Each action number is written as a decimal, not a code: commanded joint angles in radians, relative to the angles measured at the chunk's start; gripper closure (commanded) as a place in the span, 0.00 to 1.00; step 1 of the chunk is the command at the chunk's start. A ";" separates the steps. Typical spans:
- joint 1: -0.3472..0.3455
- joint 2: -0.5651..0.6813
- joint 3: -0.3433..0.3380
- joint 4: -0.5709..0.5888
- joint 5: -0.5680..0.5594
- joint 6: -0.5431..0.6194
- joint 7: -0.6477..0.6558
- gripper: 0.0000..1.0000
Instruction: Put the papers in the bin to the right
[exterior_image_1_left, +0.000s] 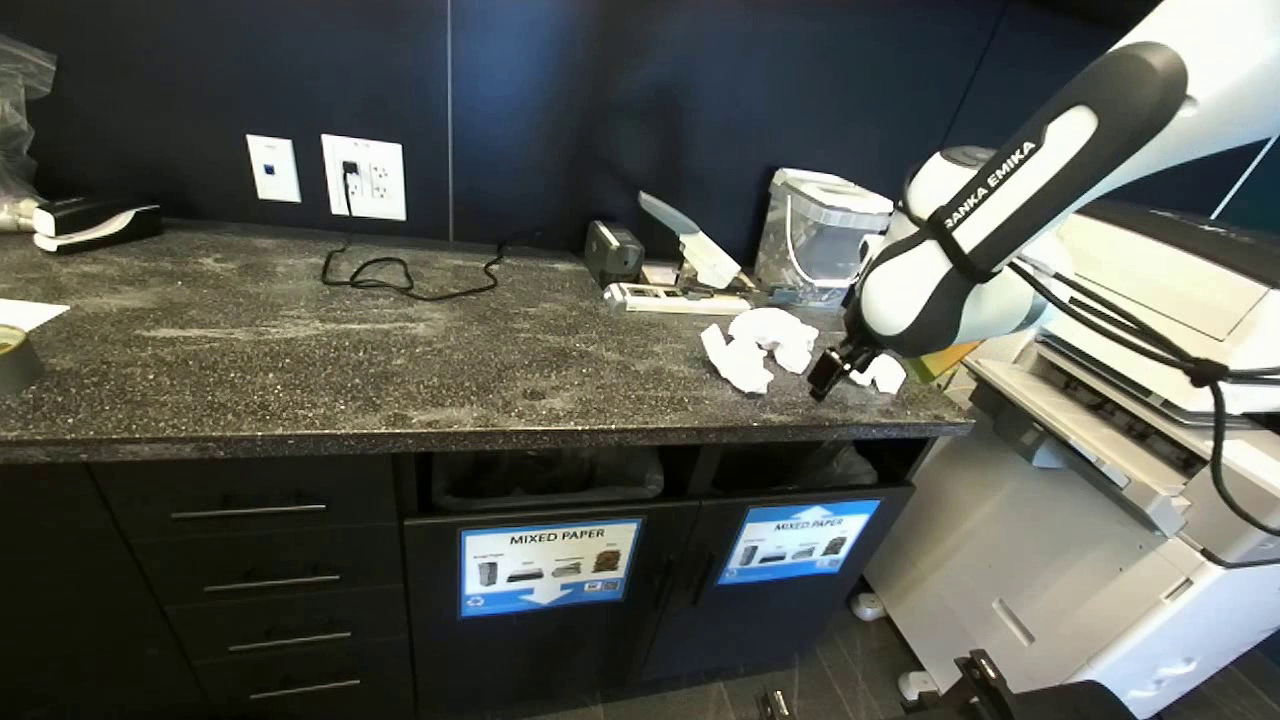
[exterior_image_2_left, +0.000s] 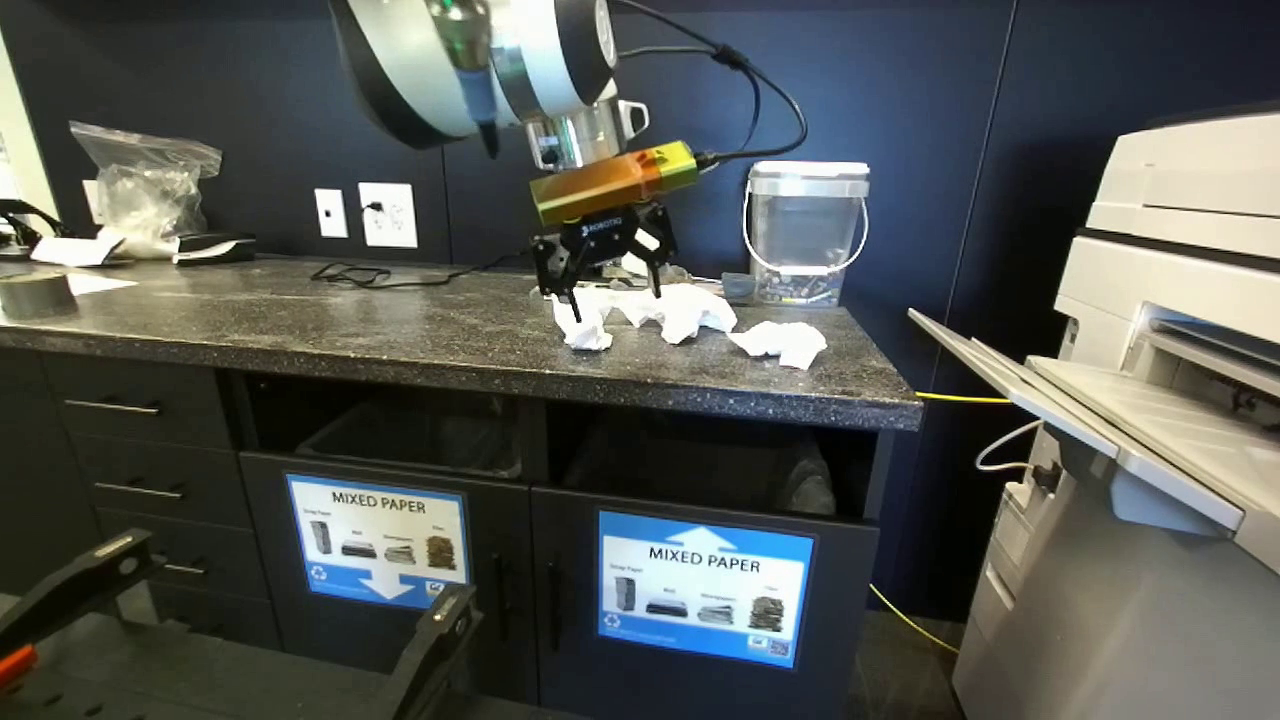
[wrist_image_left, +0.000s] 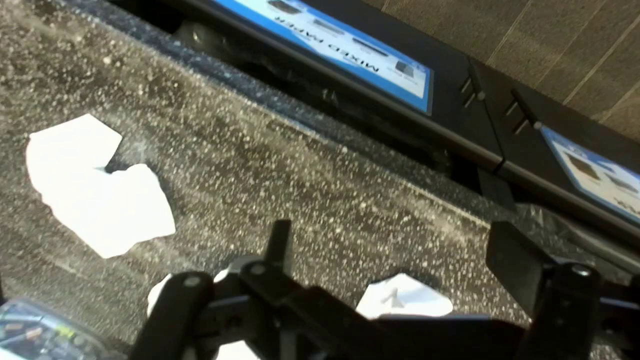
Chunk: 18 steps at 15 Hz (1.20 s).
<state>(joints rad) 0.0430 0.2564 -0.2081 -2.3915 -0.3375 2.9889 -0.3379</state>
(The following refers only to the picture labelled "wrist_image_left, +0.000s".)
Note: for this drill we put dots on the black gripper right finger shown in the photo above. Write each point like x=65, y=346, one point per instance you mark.
x=567, y=312

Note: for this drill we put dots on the clear plastic bucket with lid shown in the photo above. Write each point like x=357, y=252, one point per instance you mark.
x=40, y=333

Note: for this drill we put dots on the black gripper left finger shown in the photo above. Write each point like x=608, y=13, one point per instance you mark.
x=220, y=312

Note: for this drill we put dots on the black recycling bin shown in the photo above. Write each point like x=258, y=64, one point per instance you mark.
x=286, y=80

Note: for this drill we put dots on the mixed paper sign down arrow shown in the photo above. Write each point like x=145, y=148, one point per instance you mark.
x=593, y=176

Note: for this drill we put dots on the small torn white paper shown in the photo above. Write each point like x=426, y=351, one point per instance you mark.
x=80, y=192

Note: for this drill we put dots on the mixed paper sign up arrow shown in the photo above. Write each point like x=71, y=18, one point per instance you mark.
x=347, y=47

